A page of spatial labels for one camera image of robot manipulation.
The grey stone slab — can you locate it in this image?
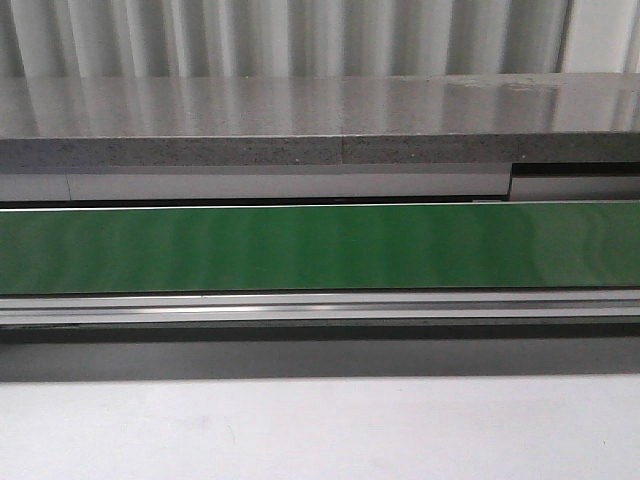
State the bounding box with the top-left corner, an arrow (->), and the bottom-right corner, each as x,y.
1,73 -> 639,170

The green conveyor belt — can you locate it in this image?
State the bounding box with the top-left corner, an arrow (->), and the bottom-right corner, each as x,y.
1,201 -> 639,295

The white pleated curtain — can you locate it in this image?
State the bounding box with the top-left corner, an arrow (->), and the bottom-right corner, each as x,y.
0,0 -> 640,80

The grey metal back rail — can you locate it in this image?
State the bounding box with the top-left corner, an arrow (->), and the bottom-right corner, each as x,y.
1,163 -> 639,203

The aluminium conveyor side rail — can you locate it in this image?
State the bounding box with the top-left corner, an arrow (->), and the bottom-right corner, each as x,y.
1,287 -> 639,344

